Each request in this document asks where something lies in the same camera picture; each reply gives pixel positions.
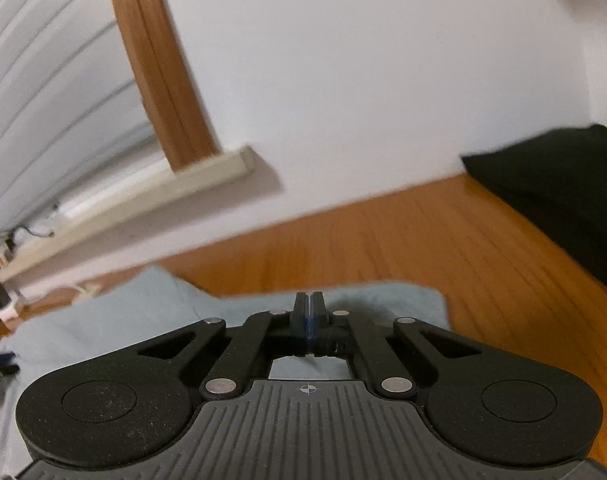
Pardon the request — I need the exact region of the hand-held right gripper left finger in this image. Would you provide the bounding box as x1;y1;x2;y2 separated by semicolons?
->
138;291;310;402

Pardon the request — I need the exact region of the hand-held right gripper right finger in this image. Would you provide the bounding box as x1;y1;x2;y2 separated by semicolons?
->
309;291;479;402

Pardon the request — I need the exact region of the grey hoodie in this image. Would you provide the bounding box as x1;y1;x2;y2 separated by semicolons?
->
0;266;451;480

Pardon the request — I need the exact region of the white power strip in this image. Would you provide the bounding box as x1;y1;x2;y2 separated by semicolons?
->
0;292;34;322

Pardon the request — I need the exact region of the cream window sill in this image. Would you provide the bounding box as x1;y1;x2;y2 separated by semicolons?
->
0;145;256;283

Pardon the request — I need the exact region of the white window shutter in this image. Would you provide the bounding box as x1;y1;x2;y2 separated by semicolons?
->
0;0;169;241

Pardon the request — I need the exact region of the black cable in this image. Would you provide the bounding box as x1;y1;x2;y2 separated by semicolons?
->
10;224;56;242

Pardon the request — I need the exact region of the wooden window frame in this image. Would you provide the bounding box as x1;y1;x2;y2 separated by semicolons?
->
103;0;224;173

